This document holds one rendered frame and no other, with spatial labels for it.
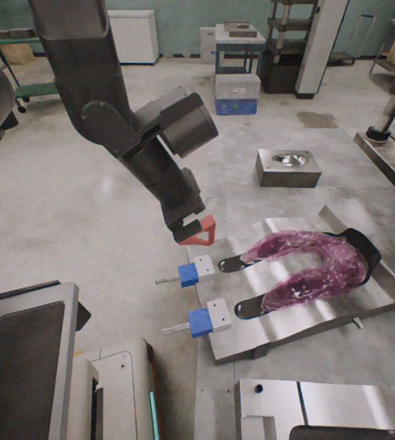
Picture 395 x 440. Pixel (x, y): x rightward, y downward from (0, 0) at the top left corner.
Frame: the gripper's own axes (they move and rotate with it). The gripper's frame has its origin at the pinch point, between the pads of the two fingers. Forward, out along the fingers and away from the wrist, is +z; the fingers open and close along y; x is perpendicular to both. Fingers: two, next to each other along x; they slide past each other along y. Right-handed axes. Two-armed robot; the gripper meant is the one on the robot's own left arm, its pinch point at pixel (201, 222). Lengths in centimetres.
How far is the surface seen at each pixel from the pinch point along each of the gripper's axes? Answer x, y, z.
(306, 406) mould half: -1.4, -29.7, 13.0
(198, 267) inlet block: 6.6, -2.5, 9.5
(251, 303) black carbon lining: 0.3, -12.3, 16.3
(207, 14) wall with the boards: -181, 656, 108
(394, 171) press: -71, 24, 60
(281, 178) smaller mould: -26.1, 26.3, 31.0
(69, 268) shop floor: 109, 74, 56
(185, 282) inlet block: 10.5, -4.2, 9.5
